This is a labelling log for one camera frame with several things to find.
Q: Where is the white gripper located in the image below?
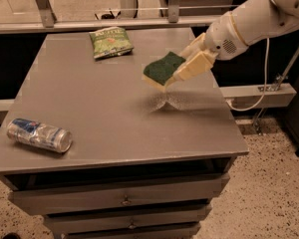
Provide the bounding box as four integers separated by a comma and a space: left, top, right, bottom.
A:
173, 12, 248, 81

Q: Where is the green and yellow sponge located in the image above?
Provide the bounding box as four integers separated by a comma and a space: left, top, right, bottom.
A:
143, 52, 185, 93

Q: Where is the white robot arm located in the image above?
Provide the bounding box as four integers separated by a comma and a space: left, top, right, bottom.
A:
173, 0, 299, 81

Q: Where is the silver blue redbull can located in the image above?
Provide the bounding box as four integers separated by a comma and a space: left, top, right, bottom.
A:
7, 119, 73, 153

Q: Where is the green snack bag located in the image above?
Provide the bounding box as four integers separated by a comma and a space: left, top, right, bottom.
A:
89, 27, 134, 60

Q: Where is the grey drawer cabinet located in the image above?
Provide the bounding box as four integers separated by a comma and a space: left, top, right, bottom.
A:
0, 27, 250, 239

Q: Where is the top grey drawer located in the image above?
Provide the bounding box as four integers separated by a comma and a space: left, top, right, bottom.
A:
9, 173, 229, 215

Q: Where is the grey drawer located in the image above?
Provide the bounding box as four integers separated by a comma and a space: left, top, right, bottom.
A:
66, 222, 200, 239
44, 203, 211, 234
9, 173, 229, 215

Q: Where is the bottom grey drawer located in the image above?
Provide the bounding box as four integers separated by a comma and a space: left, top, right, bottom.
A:
66, 222, 200, 239

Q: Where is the middle grey drawer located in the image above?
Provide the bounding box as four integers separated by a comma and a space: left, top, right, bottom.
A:
44, 203, 211, 234

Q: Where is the dark shoe tip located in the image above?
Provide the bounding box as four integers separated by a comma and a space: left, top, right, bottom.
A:
2, 233, 21, 239

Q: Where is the white cable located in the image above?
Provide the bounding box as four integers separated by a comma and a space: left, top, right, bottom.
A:
226, 37, 271, 113

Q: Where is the grey metal rail frame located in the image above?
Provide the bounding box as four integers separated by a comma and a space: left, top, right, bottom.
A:
0, 0, 245, 34

